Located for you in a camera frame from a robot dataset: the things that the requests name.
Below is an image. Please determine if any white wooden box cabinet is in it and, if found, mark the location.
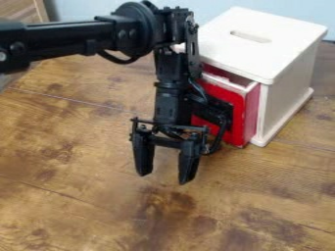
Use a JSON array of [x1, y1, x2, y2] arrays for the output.
[[198, 7, 327, 147]]

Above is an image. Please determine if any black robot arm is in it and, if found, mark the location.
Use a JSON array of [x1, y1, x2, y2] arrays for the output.
[[0, 1, 208, 184]]

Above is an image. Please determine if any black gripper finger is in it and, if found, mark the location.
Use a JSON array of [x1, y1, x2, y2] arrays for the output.
[[130, 126, 154, 176], [177, 132, 205, 184]]

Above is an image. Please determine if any red wooden drawer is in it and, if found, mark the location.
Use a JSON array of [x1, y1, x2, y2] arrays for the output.
[[198, 64, 260, 148]]

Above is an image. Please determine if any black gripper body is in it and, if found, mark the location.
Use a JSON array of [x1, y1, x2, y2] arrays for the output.
[[132, 49, 206, 150]]

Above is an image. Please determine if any black metal drawer handle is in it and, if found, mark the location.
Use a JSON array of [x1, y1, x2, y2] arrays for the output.
[[186, 93, 233, 155]]

